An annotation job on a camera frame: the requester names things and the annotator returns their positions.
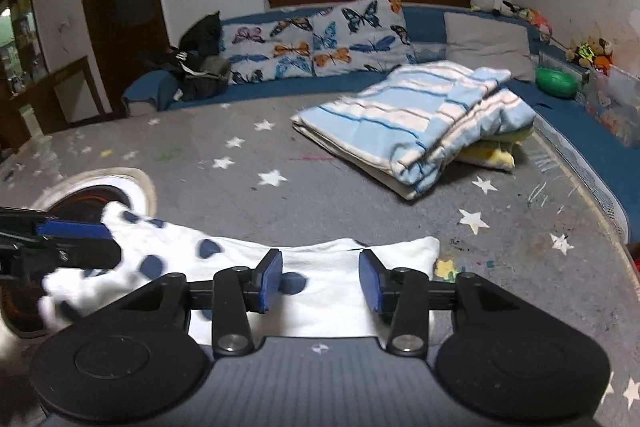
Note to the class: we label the yellow cloth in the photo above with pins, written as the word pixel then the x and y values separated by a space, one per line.
pixel 492 154

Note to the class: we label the grey star-print mat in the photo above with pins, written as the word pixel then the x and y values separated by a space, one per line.
pixel 350 187

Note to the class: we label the dark wooden table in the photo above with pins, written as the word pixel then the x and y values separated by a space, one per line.
pixel 60 97

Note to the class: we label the orange plush toy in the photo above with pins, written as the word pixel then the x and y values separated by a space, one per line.
pixel 541 24

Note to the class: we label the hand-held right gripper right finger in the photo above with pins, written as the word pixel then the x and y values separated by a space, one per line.
pixel 372 283

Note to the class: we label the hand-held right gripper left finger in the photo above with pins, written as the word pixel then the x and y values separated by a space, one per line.
pixel 267 283

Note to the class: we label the white navy-dotted pants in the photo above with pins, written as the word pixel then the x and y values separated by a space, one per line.
pixel 330 277

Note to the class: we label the black and yellow plush toy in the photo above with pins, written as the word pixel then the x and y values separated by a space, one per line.
pixel 515 9

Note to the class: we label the grey pillow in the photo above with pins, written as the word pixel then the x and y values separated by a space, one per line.
pixel 487 42

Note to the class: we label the green round toy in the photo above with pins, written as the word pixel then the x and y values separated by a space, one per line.
pixel 555 83

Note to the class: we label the colourful plush toys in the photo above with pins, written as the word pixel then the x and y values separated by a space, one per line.
pixel 590 52

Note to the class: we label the clear plastic storage box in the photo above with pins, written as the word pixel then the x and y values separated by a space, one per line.
pixel 615 107

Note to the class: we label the butterfly print pillow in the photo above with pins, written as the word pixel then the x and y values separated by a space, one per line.
pixel 320 42

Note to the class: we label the pile of black clothes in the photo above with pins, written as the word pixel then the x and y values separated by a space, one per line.
pixel 200 79

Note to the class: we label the black bag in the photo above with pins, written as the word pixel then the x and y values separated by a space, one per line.
pixel 202 34

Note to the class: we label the dark wooden door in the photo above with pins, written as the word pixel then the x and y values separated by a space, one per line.
pixel 125 7

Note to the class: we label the glass-front cabinet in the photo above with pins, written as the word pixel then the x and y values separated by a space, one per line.
pixel 22 37

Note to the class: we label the blue striped folded blanket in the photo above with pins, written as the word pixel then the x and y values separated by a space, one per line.
pixel 400 122

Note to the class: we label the blue padded bed surround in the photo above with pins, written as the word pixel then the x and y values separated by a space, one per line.
pixel 425 24

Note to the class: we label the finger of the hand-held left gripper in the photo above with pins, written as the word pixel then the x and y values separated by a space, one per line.
pixel 75 253
pixel 70 228

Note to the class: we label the round white-rimmed dark tub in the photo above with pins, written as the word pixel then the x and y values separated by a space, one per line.
pixel 85 199

